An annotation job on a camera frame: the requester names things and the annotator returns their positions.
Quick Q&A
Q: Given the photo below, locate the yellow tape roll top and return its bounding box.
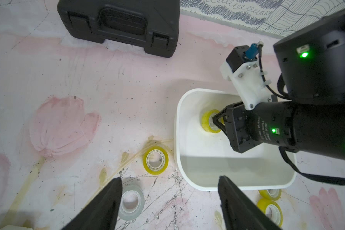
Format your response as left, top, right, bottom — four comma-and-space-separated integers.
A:
258, 189, 282, 201

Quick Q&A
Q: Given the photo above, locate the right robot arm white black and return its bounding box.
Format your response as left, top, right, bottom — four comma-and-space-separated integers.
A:
208, 9, 345, 160

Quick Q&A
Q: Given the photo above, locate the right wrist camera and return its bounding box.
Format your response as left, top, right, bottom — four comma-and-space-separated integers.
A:
220, 41, 277, 111

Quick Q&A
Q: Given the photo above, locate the black plastic tool case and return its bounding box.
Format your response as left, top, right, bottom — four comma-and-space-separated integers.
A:
57, 0, 180, 58

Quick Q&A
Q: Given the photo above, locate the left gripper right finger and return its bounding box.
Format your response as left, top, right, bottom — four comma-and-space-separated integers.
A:
218, 176, 281, 230

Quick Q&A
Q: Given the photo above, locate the yellow tape roll bottom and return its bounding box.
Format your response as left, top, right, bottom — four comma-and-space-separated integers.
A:
201, 109, 221, 134

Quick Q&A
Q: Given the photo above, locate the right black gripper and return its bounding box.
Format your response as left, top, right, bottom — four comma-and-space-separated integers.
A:
212, 102, 262, 153

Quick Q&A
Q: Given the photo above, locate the grey clear tape roll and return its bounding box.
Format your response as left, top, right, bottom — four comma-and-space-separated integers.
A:
118, 185, 145, 221

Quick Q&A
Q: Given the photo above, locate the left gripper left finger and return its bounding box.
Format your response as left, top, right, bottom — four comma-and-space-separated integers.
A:
63, 177, 123, 230

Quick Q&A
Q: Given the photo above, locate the white plastic storage box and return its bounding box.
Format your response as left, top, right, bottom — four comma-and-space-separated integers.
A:
173, 88, 297, 191

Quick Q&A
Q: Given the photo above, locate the yellow tape roll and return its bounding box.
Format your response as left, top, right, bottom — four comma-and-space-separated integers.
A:
258, 189, 282, 201
143, 146, 169, 175
201, 109, 221, 134
257, 198, 283, 227

